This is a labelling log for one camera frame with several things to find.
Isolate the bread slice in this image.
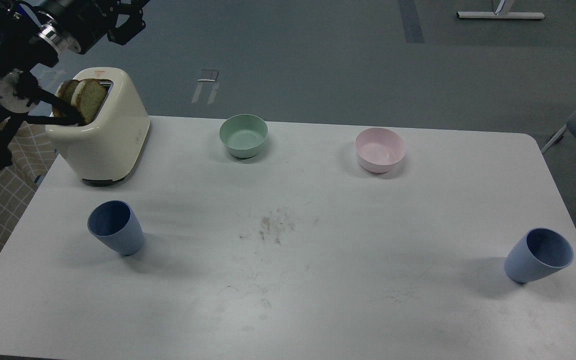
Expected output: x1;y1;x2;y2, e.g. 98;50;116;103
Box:
70;79;107;126
52;79;80;117

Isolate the pink bowl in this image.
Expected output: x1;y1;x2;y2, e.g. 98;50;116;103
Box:
354;127;407;174

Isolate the dark blue cup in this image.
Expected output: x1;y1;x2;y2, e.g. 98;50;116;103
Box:
87;200;146;256

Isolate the green bowl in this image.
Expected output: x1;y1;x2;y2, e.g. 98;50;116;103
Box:
218;114;269;159

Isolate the left bread slice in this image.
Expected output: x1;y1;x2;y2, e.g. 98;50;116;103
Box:
52;79;80;117

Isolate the light blue cup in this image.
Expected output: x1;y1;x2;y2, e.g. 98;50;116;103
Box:
503;227;574;284

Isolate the cream white toaster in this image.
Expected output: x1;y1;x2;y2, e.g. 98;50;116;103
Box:
45;67;151;185

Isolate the white stand base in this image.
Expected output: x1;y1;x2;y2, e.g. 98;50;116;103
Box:
455;0;546;21

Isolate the right bread slice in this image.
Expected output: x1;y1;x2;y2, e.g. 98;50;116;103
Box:
70;79;107;126

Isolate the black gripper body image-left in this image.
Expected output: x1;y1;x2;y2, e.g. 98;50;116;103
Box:
35;0;149;55

